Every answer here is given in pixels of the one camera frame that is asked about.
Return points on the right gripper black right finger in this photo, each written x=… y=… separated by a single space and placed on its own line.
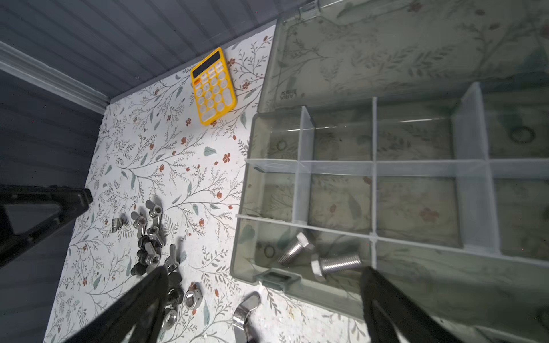
x=387 y=311

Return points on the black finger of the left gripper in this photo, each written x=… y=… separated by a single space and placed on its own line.
x=30 y=214

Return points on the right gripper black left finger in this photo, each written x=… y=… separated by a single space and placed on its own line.
x=140 y=312

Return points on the silver hex bolt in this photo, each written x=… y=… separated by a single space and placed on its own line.
x=303 y=241
x=323 y=266

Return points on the green transparent compartment organizer box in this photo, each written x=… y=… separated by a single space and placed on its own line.
x=414 y=134

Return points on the pile of screws and wingnuts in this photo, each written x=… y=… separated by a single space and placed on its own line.
x=151 y=241

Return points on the silver hex nut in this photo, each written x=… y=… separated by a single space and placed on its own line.
x=193 y=297

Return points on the floral patterned table mat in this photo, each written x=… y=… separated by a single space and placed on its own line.
x=152 y=146

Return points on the silver wing nut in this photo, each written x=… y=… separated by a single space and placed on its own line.
x=243 y=331

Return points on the yellow calculator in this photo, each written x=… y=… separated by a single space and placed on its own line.
x=213 y=89

